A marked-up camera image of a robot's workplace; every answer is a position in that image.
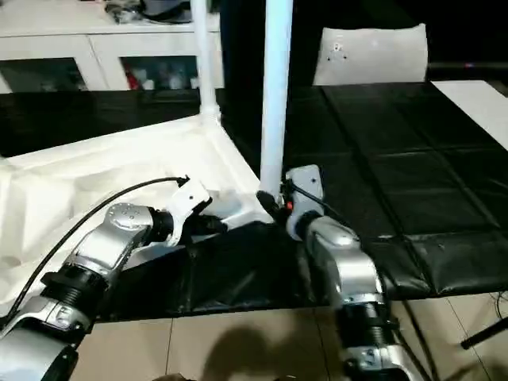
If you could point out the white plastic table top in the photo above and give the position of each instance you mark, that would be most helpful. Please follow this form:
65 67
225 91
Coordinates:
79 178

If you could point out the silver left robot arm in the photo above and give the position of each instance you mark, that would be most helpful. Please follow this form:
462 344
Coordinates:
99 246

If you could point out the black table mat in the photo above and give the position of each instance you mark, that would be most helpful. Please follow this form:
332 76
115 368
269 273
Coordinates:
397 158

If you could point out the dark robot left foot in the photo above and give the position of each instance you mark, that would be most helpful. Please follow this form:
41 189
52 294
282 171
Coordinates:
174 378

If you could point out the red packet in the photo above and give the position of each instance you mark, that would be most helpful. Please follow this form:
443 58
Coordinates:
133 79

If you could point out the black box with gold label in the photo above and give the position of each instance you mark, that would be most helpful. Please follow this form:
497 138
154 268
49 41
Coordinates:
305 43

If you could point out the white bag with round fitting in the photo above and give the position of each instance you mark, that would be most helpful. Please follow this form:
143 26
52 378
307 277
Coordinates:
373 55

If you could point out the white flat board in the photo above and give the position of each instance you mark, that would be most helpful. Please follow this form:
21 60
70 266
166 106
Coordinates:
474 109

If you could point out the white glass-door cabinet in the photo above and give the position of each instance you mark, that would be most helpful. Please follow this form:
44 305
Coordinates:
51 47

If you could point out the black tangled items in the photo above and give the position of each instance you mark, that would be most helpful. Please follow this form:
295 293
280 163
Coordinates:
119 10

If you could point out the black metal stand leg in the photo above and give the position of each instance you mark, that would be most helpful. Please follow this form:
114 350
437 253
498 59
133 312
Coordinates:
486 335

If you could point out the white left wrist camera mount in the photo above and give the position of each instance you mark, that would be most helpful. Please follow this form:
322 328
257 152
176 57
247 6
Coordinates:
186 202

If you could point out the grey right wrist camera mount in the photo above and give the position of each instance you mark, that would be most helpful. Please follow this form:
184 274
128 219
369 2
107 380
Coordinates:
307 190

